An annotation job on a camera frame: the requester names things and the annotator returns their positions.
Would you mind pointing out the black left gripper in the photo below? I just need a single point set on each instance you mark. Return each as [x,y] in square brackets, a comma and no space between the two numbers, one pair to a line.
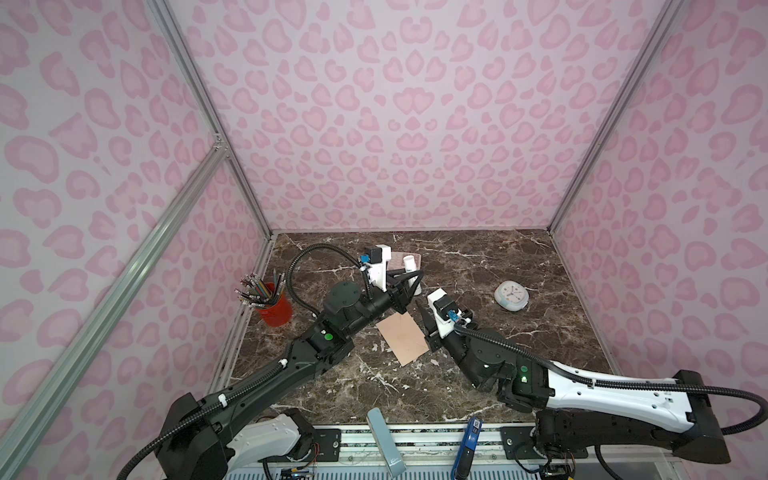
[397,294]

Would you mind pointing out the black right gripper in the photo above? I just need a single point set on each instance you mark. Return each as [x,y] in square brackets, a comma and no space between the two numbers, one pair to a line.
[430,326]

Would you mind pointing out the beige envelope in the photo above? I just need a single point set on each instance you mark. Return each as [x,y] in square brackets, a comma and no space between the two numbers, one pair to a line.
[403,336]

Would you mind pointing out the white glue stick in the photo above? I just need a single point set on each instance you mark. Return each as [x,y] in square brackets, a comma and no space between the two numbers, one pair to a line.
[411,269]

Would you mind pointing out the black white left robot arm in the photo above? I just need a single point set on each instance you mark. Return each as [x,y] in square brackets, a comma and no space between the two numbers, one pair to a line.
[196,437]

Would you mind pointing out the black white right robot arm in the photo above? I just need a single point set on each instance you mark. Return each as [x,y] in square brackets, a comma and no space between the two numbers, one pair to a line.
[575,409]

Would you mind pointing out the pink calculator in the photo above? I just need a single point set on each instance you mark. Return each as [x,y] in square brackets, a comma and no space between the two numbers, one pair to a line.
[397,260]

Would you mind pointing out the white round clock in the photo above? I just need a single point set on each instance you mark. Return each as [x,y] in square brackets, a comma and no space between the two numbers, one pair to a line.
[511,296]

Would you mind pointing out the red pencil cup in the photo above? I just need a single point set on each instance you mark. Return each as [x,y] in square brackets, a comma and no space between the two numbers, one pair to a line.
[278,314]

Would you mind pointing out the light blue stapler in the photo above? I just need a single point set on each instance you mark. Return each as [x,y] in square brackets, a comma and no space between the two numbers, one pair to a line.
[385,443]

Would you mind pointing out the coloured pencils bundle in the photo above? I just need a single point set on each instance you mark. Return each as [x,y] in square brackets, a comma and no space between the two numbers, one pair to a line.
[257,293]

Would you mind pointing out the blue utility knife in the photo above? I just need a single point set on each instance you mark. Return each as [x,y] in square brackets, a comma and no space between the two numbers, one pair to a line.
[465,456]

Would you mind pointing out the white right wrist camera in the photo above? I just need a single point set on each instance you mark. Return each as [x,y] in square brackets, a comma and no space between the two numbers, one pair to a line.
[446,312]

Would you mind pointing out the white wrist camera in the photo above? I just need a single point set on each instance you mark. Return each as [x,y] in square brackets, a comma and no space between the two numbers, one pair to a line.
[374,264]
[446,312]

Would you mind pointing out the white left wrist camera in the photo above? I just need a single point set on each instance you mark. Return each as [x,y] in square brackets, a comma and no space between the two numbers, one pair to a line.
[374,264]

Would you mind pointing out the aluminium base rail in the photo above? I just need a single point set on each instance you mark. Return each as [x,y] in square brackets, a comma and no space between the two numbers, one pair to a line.
[427,451]

